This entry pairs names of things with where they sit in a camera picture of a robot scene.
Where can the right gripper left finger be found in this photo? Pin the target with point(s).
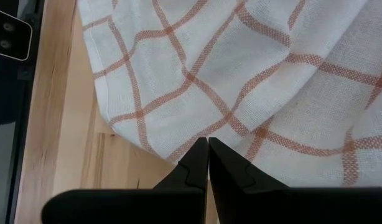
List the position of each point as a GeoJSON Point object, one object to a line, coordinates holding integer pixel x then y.
{"type": "Point", "coordinates": [178, 205]}

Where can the black aluminium table frame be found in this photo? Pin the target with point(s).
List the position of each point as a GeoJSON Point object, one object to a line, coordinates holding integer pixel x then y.
{"type": "Point", "coordinates": [20, 140]}

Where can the white towel with orange checks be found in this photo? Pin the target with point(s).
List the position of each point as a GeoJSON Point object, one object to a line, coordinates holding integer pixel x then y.
{"type": "Point", "coordinates": [240, 77]}

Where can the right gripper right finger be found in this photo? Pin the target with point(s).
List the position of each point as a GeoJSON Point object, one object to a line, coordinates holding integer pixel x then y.
{"type": "Point", "coordinates": [256, 205]}

